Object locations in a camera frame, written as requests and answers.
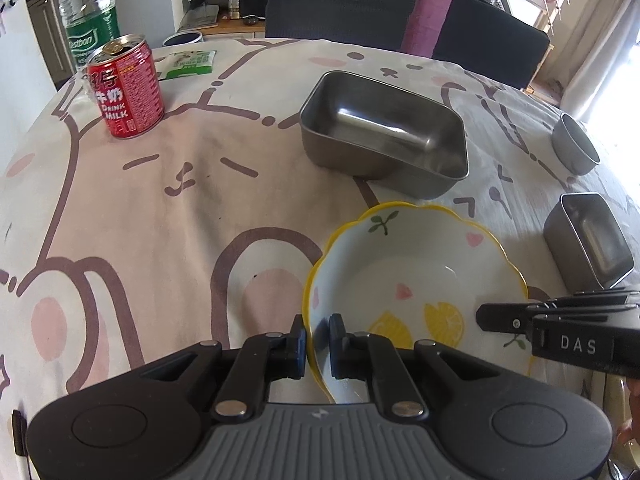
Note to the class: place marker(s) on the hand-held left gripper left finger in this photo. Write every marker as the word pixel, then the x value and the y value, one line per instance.
pixel 300 347

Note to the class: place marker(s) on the bear printed tablecloth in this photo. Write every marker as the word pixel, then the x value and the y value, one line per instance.
pixel 175 220

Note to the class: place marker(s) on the clear plastic water bottle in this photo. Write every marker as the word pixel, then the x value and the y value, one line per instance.
pixel 90 15

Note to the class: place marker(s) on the red drink can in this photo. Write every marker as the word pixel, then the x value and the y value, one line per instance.
pixel 127 90

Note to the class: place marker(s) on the dark grey chair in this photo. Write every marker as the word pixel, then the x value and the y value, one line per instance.
pixel 490 45
pixel 340 5

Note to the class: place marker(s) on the green snack packet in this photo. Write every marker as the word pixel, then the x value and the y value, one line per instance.
pixel 190 62

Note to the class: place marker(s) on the floral bowl with yellow rim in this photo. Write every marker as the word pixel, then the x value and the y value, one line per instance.
pixel 400 270

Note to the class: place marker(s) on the grey kitchen base cabinet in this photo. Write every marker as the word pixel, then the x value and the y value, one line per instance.
pixel 47 35

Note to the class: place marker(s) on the rectangular steel container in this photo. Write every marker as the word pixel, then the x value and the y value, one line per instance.
pixel 380 125
pixel 590 240

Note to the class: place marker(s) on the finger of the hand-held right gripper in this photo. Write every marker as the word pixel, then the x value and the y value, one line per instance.
pixel 505 316

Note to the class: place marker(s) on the grey trash bin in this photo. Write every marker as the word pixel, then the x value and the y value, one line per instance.
pixel 182 38

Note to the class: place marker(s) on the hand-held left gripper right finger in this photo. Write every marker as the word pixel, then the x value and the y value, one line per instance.
pixel 336 345

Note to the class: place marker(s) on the person's right hand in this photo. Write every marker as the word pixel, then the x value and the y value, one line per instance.
pixel 631 410

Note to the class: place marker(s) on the small round steel bowl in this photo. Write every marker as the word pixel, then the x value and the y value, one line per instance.
pixel 575 145

